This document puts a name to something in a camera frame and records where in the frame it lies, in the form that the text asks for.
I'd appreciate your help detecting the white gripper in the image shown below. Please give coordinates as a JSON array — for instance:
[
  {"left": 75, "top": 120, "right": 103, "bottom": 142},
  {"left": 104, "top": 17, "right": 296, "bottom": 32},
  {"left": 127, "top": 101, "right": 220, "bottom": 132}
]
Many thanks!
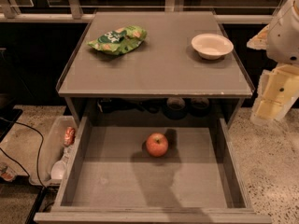
[{"left": 247, "top": 0, "right": 299, "bottom": 125}]

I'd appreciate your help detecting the red apple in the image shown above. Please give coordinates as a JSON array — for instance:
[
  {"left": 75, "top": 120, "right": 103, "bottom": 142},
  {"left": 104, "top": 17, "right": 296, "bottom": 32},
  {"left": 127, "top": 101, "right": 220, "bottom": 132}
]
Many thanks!
[{"left": 146, "top": 133, "right": 168, "bottom": 157}]

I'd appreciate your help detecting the grey cabinet with counter top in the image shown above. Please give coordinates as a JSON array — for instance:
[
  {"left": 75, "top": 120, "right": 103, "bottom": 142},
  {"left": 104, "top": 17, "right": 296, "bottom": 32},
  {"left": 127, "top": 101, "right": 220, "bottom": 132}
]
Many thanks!
[{"left": 57, "top": 11, "right": 253, "bottom": 121}]

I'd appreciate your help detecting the open grey top drawer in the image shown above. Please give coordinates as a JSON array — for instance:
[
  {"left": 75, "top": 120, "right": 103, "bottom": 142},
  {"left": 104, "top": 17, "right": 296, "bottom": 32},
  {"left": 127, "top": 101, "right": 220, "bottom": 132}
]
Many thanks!
[{"left": 34, "top": 118, "right": 271, "bottom": 224}]

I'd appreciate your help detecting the white bowl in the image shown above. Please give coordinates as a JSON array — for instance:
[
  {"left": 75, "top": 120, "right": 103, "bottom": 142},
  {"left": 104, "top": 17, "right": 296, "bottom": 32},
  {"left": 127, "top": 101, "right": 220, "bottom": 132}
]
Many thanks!
[{"left": 192, "top": 34, "right": 234, "bottom": 60}]

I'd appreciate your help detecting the dark round container right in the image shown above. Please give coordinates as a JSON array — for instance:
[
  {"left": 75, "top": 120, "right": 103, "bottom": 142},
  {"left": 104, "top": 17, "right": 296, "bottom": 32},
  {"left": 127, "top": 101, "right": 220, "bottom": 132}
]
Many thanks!
[{"left": 190, "top": 98, "right": 210, "bottom": 117}]

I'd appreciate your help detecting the dark round container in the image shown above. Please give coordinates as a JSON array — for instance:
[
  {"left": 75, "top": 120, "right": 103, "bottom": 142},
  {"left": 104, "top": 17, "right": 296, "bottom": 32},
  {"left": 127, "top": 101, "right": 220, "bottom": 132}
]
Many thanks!
[
  {"left": 190, "top": 98, "right": 210, "bottom": 117},
  {"left": 163, "top": 98, "right": 187, "bottom": 119}
]

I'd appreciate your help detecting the dark round container left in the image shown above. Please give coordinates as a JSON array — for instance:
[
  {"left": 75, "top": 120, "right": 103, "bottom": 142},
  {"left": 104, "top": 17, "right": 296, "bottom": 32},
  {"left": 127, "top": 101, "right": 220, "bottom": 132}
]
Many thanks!
[{"left": 163, "top": 98, "right": 187, "bottom": 119}]

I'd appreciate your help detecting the metal window railing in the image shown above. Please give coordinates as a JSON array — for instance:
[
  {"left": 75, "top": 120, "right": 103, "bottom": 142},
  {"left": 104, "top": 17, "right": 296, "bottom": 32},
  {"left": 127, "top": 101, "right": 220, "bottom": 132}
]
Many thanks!
[{"left": 0, "top": 0, "right": 287, "bottom": 24}]

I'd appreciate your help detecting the green snack bag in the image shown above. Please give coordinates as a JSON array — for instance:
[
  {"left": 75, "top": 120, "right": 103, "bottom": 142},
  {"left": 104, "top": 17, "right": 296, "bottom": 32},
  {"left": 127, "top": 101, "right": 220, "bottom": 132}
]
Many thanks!
[{"left": 87, "top": 25, "right": 147, "bottom": 56}]

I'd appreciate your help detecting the red snack packet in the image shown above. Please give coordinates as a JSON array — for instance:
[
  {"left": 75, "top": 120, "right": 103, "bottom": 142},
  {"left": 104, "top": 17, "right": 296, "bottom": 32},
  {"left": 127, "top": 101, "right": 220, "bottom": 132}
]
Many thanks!
[{"left": 64, "top": 127, "right": 76, "bottom": 147}]

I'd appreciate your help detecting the clear plastic storage bin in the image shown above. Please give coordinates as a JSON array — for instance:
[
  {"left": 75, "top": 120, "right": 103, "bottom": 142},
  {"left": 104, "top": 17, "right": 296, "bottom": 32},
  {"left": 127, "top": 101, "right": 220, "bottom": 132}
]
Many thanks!
[{"left": 29, "top": 116, "right": 77, "bottom": 187}]

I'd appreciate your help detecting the white cup in bin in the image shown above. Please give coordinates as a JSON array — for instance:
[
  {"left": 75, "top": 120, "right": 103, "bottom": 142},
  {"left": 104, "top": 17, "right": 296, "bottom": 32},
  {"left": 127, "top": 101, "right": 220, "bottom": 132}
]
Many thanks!
[{"left": 50, "top": 161, "right": 66, "bottom": 179}]

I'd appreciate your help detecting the small packet on floor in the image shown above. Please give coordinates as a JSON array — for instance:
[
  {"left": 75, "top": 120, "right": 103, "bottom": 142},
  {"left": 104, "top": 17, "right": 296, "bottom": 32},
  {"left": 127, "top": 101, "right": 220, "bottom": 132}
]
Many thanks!
[{"left": 0, "top": 162, "right": 17, "bottom": 182}]

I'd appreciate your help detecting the black cable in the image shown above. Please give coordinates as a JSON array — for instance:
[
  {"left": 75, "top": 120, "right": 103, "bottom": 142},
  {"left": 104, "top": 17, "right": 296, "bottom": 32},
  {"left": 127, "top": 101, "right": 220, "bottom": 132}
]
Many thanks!
[{"left": 0, "top": 116, "right": 47, "bottom": 189}]

